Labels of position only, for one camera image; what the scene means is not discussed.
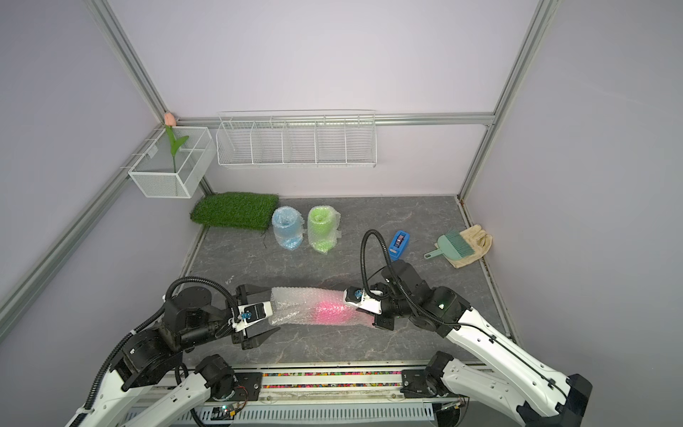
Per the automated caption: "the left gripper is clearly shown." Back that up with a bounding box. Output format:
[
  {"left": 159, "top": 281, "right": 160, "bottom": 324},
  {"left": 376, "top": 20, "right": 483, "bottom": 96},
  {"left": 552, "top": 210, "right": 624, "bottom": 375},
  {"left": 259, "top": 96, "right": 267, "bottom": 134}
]
[{"left": 183, "top": 283, "right": 281, "bottom": 349}]

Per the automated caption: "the bubble wrap sheet stack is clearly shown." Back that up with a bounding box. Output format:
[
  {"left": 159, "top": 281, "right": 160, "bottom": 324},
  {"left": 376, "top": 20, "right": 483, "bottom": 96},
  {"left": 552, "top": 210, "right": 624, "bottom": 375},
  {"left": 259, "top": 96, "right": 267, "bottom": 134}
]
[{"left": 269, "top": 288, "right": 374, "bottom": 327}]

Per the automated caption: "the blue tape dispenser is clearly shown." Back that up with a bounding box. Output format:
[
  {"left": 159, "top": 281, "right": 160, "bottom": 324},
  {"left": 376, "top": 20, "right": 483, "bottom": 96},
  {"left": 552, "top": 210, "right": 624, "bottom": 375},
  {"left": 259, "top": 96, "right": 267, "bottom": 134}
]
[{"left": 388, "top": 231, "right": 410, "bottom": 262}]

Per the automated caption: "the pink plastic wine glass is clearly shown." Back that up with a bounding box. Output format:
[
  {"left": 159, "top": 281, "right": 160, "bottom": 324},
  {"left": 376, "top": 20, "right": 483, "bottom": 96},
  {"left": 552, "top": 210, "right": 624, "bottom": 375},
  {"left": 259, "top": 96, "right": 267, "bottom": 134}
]
[{"left": 313, "top": 302, "right": 356, "bottom": 326}]

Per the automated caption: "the blue plastic wine glass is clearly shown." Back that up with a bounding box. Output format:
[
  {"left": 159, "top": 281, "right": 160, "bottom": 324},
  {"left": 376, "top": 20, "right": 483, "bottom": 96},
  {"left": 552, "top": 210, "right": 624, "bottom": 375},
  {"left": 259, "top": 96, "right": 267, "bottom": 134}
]
[{"left": 274, "top": 209, "right": 303, "bottom": 251}]

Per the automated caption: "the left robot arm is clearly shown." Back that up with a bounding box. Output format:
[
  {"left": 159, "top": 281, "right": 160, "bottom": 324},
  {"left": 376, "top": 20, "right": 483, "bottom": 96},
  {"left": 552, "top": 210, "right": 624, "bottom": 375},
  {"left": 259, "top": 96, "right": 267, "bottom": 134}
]
[{"left": 69, "top": 276, "right": 274, "bottom": 426}]

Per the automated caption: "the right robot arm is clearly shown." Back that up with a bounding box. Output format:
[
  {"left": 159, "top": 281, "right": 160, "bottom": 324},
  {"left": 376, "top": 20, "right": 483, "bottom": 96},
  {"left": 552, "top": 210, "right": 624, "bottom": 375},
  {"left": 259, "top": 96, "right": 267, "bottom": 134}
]
[{"left": 345, "top": 230, "right": 592, "bottom": 426}]

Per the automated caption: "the green dustpan brush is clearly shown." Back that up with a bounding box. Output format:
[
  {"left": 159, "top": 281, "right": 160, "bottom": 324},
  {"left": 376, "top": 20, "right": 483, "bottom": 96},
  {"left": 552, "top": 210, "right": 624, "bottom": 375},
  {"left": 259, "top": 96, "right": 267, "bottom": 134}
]
[{"left": 423, "top": 231, "right": 475, "bottom": 261}]

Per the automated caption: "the green artificial grass mat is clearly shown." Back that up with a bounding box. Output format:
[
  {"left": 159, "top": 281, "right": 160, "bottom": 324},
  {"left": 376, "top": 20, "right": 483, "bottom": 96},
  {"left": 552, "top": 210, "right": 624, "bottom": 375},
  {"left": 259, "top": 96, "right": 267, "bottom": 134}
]
[{"left": 190, "top": 192, "right": 279, "bottom": 231}]

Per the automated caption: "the white mesh basket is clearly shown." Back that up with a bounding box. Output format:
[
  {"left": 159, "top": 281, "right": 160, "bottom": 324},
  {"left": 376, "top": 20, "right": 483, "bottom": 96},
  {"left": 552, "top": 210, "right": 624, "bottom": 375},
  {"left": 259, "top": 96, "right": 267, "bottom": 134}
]
[{"left": 128, "top": 126, "right": 217, "bottom": 199}]

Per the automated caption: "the artificial pink tulip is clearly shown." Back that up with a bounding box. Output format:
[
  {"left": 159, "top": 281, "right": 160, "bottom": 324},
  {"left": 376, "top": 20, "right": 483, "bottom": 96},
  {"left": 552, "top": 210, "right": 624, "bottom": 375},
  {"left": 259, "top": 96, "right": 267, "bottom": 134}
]
[{"left": 164, "top": 112, "right": 189, "bottom": 173}]

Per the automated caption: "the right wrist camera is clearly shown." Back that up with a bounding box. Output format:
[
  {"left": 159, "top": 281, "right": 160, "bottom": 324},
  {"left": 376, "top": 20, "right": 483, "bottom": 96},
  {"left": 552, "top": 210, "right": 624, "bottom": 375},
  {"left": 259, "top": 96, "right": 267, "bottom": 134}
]
[{"left": 344, "top": 286, "right": 383, "bottom": 315}]

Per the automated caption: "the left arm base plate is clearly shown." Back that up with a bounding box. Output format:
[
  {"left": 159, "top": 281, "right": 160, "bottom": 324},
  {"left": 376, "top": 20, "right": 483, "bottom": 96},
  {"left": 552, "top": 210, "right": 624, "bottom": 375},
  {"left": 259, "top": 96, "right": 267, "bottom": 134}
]
[{"left": 212, "top": 372, "right": 263, "bottom": 402}]

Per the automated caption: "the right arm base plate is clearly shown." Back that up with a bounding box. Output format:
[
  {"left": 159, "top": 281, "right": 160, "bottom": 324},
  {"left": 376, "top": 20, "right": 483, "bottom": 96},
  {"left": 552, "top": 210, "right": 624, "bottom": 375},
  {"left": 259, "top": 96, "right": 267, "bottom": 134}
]
[{"left": 400, "top": 369, "right": 460, "bottom": 399}]

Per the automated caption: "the white wire shelf rack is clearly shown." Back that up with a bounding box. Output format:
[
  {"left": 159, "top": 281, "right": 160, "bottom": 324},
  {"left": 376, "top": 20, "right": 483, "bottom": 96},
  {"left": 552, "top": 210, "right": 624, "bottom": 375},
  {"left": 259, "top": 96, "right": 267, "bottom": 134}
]
[{"left": 216, "top": 110, "right": 378, "bottom": 168}]

